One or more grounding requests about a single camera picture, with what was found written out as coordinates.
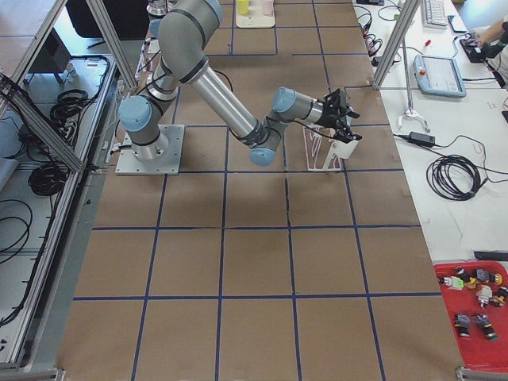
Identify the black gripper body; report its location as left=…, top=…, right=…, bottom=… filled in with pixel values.
left=320, top=88, right=352, bottom=132

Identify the white ikea cup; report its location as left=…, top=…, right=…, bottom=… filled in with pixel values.
left=335, top=140, right=360, bottom=160

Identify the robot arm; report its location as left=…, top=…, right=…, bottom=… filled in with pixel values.
left=119, top=1, right=362, bottom=175

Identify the pink ikea cup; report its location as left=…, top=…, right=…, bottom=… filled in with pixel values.
left=261, top=0, right=274, bottom=17

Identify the yellow ikea cup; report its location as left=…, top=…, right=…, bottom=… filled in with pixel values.
left=236, top=0, right=249, bottom=16

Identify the reacher grabber tool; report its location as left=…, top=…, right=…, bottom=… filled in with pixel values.
left=397, top=0, right=432, bottom=134

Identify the black power adapter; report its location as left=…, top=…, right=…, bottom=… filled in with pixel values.
left=408, top=131, right=436, bottom=148

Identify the teach pendant tablet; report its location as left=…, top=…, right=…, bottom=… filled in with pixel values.
left=413, top=55, right=467, bottom=98

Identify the cream serving tray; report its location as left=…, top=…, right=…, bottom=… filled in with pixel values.
left=235, top=0, right=275, bottom=29

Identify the white keyboard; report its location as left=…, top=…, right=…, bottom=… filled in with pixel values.
left=421, top=0, right=448, bottom=29

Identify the red plastic tray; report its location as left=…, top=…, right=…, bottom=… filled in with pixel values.
left=434, top=261, right=507, bottom=373

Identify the white wire cup rack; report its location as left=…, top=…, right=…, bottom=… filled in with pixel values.
left=302, top=125, right=342, bottom=172

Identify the coiled black cable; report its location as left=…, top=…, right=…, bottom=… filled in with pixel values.
left=426, top=154, right=489, bottom=201

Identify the aluminium frame post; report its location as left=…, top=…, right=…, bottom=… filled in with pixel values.
left=371, top=0, right=421, bottom=90

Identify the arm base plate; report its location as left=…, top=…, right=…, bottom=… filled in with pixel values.
left=115, top=125, right=185, bottom=175

